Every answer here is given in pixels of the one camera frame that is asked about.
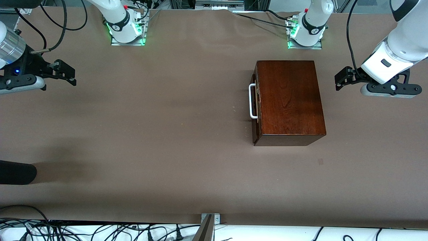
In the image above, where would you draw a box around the dark camera stand post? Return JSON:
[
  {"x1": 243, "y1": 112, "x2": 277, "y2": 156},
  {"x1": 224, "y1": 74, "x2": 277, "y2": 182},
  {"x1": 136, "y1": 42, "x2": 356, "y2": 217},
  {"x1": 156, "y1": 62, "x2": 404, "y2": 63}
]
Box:
[{"x1": 192, "y1": 214, "x2": 214, "y2": 241}]

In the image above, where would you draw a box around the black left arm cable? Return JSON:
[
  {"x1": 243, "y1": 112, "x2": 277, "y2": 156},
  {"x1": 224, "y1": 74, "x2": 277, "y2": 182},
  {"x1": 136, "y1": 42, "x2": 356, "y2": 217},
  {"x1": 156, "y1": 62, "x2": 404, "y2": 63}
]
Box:
[{"x1": 347, "y1": 0, "x2": 368, "y2": 79}]

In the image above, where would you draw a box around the metal corner bracket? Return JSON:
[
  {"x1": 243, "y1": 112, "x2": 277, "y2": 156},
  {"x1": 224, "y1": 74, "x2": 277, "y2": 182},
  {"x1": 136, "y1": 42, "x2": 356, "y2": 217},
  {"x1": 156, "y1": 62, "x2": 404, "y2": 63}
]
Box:
[{"x1": 0, "y1": 7, "x2": 32, "y2": 14}]

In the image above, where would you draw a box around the thin black cable loop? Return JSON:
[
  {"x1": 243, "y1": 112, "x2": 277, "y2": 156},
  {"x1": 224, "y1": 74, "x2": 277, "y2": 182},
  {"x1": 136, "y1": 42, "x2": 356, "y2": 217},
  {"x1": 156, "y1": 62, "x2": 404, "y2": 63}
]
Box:
[{"x1": 0, "y1": 204, "x2": 49, "y2": 223}]

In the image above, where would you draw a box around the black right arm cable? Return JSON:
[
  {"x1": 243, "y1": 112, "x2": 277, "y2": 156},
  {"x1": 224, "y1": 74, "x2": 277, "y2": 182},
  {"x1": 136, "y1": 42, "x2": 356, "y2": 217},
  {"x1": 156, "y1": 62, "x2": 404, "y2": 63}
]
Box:
[{"x1": 13, "y1": 0, "x2": 88, "y2": 56}]

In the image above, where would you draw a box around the brown paper table cover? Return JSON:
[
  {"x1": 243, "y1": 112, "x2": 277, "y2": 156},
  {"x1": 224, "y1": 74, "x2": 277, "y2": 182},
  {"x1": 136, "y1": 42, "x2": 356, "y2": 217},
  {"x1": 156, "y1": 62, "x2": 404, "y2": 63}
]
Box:
[{"x1": 0, "y1": 6, "x2": 428, "y2": 229}]

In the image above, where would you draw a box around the wooden drawer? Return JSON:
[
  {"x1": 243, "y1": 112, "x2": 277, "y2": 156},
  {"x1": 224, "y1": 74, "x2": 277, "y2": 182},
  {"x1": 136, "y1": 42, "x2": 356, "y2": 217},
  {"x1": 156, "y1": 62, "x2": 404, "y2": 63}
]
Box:
[{"x1": 249, "y1": 65, "x2": 260, "y2": 144}]

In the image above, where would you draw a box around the dark wooden drawer cabinet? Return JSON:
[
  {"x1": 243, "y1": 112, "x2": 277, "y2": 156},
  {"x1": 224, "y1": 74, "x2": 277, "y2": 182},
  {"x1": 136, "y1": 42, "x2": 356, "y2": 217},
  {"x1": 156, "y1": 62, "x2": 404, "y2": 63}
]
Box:
[{"x1": 252, "y1": 60, "x2": 327, "y2": 147}]

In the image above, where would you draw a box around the black foam cylinder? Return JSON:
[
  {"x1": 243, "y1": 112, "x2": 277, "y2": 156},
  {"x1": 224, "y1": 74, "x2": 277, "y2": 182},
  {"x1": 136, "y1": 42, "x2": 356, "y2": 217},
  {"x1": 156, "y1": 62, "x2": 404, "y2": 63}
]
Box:
[{"x1": 0, "y1": 160, "x2": 37, "y2": 185}]

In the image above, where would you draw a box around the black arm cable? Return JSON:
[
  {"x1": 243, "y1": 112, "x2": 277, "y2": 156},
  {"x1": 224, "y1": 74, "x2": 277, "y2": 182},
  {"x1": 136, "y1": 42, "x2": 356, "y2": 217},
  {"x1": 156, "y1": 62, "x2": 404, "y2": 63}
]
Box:
[
  {"x1": 347, "y1": 0, "x2": 368, "y2": 79},
  {"x1": 13, "y1": 0, "x2": 88, "y2": 56}
]

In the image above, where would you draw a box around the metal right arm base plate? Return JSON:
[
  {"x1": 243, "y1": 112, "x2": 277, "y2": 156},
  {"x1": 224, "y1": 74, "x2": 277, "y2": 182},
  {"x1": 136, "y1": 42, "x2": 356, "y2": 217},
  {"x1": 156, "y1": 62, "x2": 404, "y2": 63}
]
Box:
[{"x1": 111, "y1": 10, "x2": 147, "y2": 46}]

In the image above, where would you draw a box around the grey metal device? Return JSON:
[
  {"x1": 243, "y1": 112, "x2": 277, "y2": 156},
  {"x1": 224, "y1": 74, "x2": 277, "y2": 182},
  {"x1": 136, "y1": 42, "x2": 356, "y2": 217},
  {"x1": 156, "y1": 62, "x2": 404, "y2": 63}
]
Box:
[{"x1": 195, "y1": 0, "x2": 244, "y2": 10}]

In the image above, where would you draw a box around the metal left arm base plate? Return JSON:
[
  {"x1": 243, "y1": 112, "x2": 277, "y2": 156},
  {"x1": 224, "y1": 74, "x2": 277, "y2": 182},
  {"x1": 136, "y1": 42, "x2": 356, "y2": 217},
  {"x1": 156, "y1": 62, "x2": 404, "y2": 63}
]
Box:
[{"x1": 287, "y1": 17, "x2": 323, "y2": 50}]

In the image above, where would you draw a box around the white drawer handle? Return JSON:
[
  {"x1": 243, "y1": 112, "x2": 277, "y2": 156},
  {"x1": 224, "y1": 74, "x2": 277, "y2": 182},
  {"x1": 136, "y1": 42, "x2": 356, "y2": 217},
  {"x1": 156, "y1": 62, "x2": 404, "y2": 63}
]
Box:
[{"x1": 249, "y1": 83, "x2": 259, "y2": 119}]

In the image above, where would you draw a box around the small metal bracket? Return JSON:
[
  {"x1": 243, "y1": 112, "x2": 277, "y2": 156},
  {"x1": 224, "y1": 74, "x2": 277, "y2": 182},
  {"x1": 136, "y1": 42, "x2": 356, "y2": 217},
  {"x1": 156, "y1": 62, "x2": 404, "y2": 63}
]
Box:
[{"x1": 201, "y1": 213, "x2": 221, "y2": 224}]

